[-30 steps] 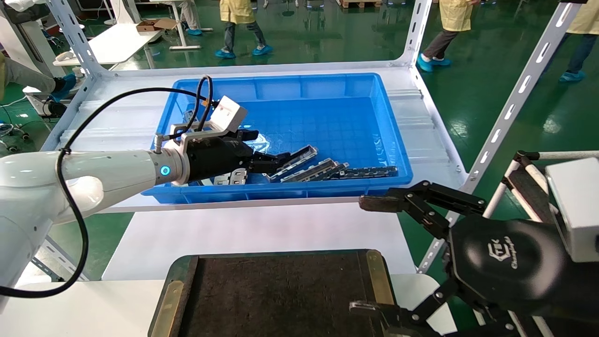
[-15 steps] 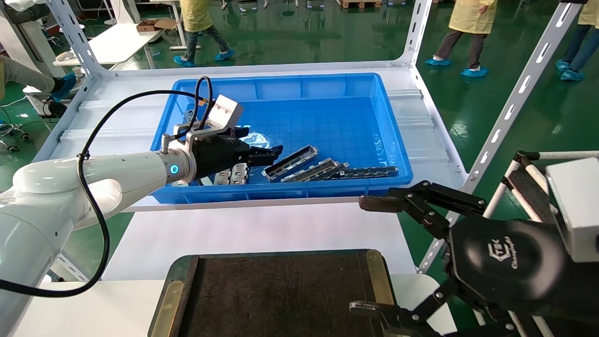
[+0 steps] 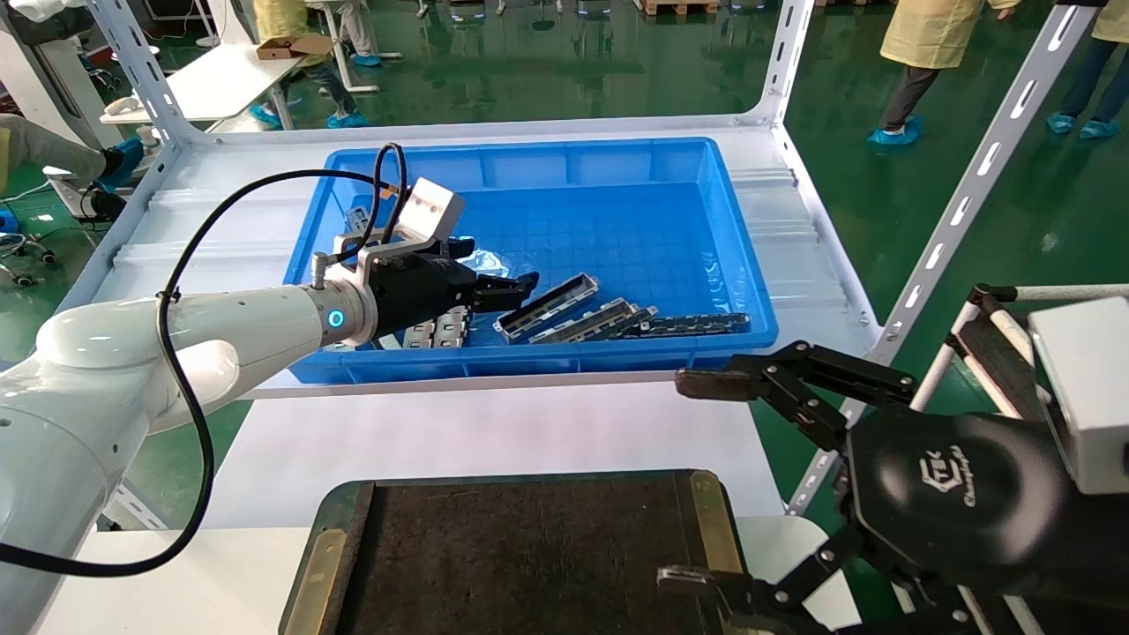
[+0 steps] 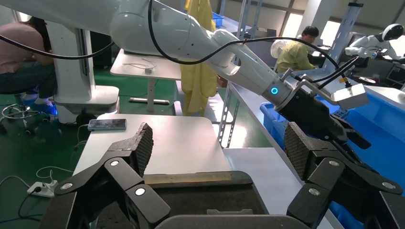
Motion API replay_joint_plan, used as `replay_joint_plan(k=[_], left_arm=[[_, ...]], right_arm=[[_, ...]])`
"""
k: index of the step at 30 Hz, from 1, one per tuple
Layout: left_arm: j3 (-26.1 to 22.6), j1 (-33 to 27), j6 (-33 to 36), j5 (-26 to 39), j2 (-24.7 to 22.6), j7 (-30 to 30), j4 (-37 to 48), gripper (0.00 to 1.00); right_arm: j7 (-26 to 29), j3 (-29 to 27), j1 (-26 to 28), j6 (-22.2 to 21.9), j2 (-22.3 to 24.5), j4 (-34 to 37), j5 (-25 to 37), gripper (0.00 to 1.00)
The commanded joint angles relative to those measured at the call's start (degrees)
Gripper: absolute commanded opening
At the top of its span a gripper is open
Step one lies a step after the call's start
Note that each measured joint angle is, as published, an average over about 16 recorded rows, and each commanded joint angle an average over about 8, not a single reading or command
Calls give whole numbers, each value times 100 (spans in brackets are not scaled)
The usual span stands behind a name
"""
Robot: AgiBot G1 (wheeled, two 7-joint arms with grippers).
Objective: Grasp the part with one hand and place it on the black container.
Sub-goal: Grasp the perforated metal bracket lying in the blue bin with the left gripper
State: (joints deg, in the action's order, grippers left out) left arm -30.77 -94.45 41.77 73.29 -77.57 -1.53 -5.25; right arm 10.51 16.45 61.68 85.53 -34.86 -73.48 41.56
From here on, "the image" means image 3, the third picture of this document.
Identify black container brass edges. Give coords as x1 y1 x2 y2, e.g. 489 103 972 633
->
279 469 759 635

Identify silver channel metal part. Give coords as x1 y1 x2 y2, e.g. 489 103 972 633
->
492 273 601 343
529 298 640 345
609 304 661 340

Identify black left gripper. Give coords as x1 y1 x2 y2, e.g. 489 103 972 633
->
366 235 541 342

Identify white tube frame black padding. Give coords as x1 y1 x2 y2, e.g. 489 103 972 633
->
908 282 1129 424

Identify large blue plastic bin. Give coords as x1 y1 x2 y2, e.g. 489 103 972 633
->
284 137 781 385

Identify person yellow coat grey trousers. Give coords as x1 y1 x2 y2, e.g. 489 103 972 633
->
249 0 371 131

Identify white desk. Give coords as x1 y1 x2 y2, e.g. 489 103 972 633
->
99 44 305 129

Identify long dark slotted part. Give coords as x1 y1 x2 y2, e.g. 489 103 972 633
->
631 312 752 340

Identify grey metal shelf rack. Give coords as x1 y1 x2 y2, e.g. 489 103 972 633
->
57 0 1099 521

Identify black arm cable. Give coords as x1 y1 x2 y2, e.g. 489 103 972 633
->
0 141 408 579

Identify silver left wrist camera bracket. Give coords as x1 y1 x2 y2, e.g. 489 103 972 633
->
310 176 467 292

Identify standing person black trousers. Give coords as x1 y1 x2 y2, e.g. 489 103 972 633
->
867 0 1020 146

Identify standing person blue jeans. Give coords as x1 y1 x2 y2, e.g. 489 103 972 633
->
1047 0 1129 140

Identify person light grey trousers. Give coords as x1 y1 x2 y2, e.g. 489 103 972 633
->
335 0 402 69

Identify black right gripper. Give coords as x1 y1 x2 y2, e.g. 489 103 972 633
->
656 340 1129 635

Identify clear plastic bag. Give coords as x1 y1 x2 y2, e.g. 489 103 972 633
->
459 247 514 276

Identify flat open cardboard box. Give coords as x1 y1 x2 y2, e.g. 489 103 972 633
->
256 34 336 61

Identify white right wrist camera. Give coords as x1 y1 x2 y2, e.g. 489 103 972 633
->
1028 295 1129 497

